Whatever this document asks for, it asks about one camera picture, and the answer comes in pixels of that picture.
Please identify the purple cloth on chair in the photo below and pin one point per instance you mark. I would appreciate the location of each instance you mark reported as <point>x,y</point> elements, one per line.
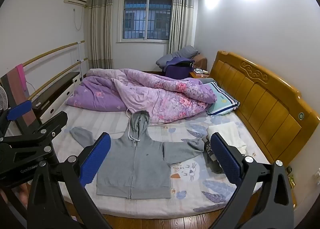
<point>177,70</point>

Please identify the purple floral quilt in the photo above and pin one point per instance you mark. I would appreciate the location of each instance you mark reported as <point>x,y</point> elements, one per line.
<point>150,93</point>

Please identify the grey cushion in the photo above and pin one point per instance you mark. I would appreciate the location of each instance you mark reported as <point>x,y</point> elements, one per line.
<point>182,52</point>

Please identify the white standing fan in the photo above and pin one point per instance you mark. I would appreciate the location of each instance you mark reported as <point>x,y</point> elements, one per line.
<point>3,98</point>

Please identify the wooden nightstand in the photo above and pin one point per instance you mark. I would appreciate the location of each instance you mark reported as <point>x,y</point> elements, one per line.
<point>198,75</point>

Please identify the pink towel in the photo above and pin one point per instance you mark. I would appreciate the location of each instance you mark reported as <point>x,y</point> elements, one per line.
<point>21,76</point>

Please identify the wooden bed headboard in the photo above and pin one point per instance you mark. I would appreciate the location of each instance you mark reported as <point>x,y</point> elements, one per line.
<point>262,98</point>

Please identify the white wall socket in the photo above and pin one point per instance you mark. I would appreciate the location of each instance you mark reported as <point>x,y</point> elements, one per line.
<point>317,174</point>

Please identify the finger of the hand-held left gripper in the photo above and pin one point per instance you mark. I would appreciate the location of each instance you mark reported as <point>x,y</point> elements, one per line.
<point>18,110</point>
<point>53,122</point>

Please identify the patterned bed sheet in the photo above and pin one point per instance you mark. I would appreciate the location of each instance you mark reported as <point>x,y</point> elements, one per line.
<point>190,169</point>

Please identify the teal striped pillow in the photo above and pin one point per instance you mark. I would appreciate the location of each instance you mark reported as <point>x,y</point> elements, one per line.
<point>222,101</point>

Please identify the grey zip hoodie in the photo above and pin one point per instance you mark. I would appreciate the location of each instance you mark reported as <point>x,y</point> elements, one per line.
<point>135,164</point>

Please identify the person's left forearm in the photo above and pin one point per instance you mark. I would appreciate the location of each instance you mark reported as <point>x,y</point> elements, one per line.
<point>23,194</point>

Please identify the grey striped curtain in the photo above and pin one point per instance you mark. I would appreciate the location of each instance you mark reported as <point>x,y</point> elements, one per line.
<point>181,21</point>
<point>100,28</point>

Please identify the grey checkered garment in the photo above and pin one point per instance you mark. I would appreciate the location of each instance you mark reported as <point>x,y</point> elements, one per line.
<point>208,148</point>

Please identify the barred window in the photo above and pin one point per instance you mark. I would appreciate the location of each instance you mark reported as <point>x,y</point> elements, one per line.
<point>145,18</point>

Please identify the black top white bench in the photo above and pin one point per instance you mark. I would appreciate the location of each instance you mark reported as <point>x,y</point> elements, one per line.
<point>57,88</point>

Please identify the brown striped cloth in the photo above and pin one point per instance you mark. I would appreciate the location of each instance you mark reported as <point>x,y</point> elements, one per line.
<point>15,88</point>

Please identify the wooden barre rail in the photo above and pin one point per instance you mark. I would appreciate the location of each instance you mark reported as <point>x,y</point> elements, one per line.
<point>52,52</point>
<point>60,75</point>

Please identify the white folded garment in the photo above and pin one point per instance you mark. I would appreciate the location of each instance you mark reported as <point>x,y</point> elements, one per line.
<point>225,128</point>

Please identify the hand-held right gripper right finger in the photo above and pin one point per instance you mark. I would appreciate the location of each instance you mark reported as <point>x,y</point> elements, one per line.
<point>226,158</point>

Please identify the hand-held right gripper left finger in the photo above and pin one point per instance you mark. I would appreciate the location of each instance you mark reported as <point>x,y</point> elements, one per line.
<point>96,158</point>

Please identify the brown armchair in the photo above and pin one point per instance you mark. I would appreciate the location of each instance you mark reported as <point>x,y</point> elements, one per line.
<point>201,61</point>

